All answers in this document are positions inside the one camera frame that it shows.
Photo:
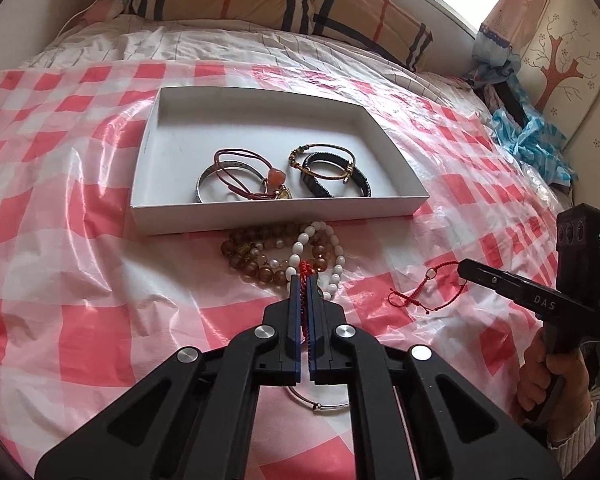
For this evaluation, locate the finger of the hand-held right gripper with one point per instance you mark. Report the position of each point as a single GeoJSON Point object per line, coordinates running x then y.
{"type": "Point", "coordinates": [490, 277]}

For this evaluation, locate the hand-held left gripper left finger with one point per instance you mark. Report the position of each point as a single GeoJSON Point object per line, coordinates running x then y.
{"type": "Point", "coordinates": [295, 320]}

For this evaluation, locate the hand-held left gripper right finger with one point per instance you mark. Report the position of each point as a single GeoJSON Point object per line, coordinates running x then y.
{"type": "Point", "coordinates": [316, 320]}

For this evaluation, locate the wide silver bangle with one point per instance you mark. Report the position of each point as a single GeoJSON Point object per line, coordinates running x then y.
{"type": "Point", "coordinates": [202, 182]}

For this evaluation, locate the white cardboard box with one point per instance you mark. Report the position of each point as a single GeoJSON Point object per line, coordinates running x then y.
{"type": "Point", "coordinates": [260, 125]}

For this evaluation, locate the person's right forearm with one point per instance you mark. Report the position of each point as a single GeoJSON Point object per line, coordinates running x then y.
{"type": "Point", "coordinates": [577, 450]}

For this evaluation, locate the person's right hand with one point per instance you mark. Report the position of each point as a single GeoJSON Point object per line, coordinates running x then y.
{"type": "Point", "coordinates": [570, 375]}

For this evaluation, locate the thin silver bangle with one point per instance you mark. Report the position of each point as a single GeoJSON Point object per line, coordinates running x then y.
{"type": "Point", "coordinates": [325, 406]}

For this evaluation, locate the clear plastic bag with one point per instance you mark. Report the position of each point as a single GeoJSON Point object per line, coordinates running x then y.
{"type": "Point", "coordinates": [540, 180]}

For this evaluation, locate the blue striped plastic bag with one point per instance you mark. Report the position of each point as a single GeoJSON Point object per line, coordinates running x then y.
{"type": "Point", "coordinates": [535, 135]}

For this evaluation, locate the dark cloth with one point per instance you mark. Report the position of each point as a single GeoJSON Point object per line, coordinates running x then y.
{"type": "Point", "coordinates": [505, 100]}

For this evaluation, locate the red checked plastic sheet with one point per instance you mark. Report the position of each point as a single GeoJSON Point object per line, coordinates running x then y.
{"type": "Point", "coordinates": [80, 260]}

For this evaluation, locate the white bed sheet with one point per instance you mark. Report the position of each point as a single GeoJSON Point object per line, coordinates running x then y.
{"type": "Point", "coordinates": [230, 45]}

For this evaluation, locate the tree decal wall panel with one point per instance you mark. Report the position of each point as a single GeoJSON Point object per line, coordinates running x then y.
{"type": "Point", "coordinates": [575, 65]}

